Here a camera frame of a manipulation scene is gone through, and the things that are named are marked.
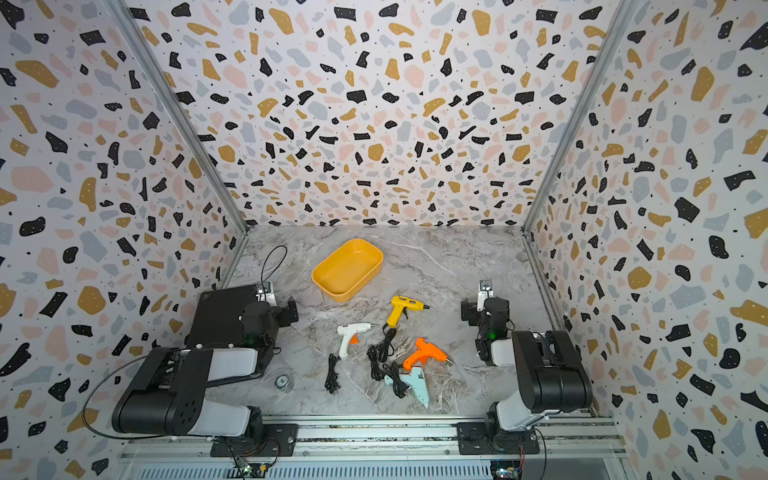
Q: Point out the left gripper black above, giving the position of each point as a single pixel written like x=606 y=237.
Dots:
x=282 y=311

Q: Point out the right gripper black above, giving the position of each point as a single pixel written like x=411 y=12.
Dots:
x=474 y=309

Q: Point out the orange hot glue gun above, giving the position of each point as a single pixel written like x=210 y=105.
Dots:
x=424 y=352

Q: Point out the white hot glue gun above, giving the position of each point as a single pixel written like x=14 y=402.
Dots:
x=348 y=334

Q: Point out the yellow plastic storage box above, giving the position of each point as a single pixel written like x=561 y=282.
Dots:
x=348 y=269

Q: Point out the yellow hot glue gun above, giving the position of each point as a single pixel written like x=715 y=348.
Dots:
x=379 y=353

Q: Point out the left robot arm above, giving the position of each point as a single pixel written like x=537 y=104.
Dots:
x=166 y=397

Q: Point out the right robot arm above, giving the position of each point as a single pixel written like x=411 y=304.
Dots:
x=550 y=376

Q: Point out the black flat box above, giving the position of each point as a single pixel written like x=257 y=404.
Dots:
x=216 y=321

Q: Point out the mint green hot glue gun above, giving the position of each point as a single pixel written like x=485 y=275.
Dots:
x=413 y=382

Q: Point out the small round metal disc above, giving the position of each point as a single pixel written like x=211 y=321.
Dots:
x=283 y=382

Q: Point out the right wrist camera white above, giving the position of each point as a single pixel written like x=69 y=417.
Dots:
x=485 y=292

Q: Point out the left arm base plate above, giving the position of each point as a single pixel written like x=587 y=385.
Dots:
x=282 y=438

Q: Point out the aluminium front rail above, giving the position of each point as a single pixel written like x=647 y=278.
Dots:
x=392 y=438

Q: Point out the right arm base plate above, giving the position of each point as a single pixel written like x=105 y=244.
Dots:
x=477 y=438

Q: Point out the white perforated cable tray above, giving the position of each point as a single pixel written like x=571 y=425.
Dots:
x=321 y=470

